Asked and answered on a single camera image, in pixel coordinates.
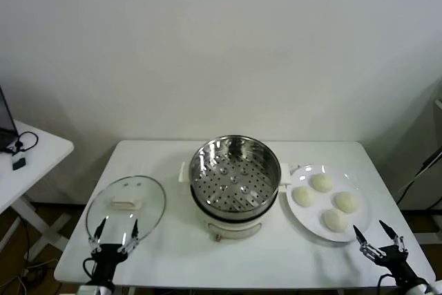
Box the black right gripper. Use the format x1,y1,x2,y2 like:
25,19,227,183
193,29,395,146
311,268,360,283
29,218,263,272
352,218,425,285

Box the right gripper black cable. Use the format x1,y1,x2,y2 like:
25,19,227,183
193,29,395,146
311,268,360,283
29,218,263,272
377,264,398,295

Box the round glass pot lid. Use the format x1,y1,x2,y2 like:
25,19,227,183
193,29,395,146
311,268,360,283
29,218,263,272
85,175,167,248

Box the black laptop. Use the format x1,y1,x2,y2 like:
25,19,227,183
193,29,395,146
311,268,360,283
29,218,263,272
0,84,19,154

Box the white furniture frame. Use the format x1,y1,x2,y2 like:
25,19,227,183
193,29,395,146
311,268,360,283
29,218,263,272
412,96,442,245

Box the steel steamer basket white handles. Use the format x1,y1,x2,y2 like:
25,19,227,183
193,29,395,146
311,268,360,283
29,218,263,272
177,134,293,216

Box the white folding side table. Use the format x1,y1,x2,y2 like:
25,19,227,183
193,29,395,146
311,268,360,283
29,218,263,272
0,119,75,265

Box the white steamed baozi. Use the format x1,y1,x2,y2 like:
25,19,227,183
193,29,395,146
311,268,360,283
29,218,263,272
333,191,360,213
311,173,334,193
292,186,317,208
323,208,349,232

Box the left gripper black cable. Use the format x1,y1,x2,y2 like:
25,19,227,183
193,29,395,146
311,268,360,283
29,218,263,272
82,256,97,281

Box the thin black looped cable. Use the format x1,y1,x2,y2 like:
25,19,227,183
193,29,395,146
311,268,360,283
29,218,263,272
6,131,39,155

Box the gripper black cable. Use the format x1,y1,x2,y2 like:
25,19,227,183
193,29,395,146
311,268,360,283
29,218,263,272
377,264,398,295
82,256,97,281

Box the black background power cable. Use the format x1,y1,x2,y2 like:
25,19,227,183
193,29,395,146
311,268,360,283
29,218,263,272
395,142,442,206

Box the white round plate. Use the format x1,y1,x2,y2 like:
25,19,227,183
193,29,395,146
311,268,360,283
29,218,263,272
285,163,374,243

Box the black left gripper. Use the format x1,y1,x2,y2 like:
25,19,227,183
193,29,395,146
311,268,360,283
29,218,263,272
88,217,140,281

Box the white electric cooker base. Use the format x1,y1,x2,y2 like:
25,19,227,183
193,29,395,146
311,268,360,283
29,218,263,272
189,189,279,242

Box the white floor cable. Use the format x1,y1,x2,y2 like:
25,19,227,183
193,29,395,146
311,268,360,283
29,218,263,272
20,256,56,295

